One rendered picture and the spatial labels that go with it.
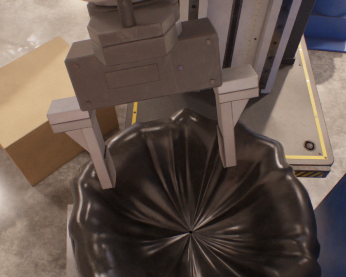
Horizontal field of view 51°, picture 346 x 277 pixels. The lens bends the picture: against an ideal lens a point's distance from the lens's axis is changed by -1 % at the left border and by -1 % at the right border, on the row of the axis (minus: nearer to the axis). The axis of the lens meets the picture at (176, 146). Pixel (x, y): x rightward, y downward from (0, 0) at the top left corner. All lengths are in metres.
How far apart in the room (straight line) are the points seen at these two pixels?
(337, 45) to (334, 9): 0.20
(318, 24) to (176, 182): 1.43
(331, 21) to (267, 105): 0.88
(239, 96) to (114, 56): 0.15
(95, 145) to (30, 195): 1.22
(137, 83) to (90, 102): 0.05
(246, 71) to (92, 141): 0.16
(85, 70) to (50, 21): 1.93
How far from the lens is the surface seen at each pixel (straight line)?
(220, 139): 0.38
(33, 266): 1.47
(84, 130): 0.36
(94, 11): 0.31
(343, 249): 1.15
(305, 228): 0.76
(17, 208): 1.58
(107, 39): 0.24
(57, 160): 1.55
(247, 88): 0.35
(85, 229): 0.74
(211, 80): 0.33
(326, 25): 2.13
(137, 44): 0.24
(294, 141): 1.28
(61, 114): 0.35
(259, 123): 1.29
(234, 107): 0.37
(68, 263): 0.87
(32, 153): 1.44
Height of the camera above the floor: 1.34
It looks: 58 degrees down
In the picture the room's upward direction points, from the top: 1 degrees clockwise
